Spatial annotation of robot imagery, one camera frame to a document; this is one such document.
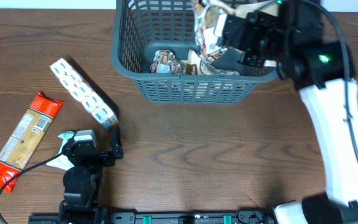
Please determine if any grey plastic basket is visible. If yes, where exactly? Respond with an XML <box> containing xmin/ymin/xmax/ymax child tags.
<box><xmin>111</xmin><ymin>0</ymin><xmax>277</xmax><ymax>104</ymax></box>

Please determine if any tissue pack multipack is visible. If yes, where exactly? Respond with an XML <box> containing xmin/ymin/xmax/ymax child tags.
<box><xmin>50</xmin><ymin>58</ymin><xmax>118</xmax><ymax>130</ymax></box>

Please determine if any orange spaghetti packet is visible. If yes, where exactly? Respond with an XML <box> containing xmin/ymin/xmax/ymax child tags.
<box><xmin>0</xmin><ymin>92</ymin><xmax>65</xmax><ymax>194</ymax></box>

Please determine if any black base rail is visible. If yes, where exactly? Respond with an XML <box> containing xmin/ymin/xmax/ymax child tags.
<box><xmin>27</xmin><ymin>209</ymin><xmax>276</xmax><ymax>224</ymax></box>

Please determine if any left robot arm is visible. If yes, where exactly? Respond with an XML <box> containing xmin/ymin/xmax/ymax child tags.
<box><xmin>58</xmin><ymin>124</ymin><xmax>124</xmax><ymax>224</ymax></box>

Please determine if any mushroom pouch with label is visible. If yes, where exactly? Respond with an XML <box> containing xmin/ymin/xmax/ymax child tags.
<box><xmin>150</xmin><ymin>50</ymin><xmax>186</xmax><ymax>75</ymax></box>

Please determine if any teal snack pouch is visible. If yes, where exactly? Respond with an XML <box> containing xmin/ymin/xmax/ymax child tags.
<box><xmin>46</xmin><ymin>131</ymin><xmax>75</xmax><ymax>170</ymax></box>

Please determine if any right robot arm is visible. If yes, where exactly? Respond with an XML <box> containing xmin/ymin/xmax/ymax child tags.
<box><xmin>203</xmin><ymin>1</ymin><xmax>358</xmax><ymax>223</ymax></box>

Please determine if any beige mushroom pouch brown header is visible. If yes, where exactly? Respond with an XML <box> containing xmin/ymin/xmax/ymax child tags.
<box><xmin>185</xmin><ymin>50</ymin><xmax>239</xmax><ymax>76</ymax></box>

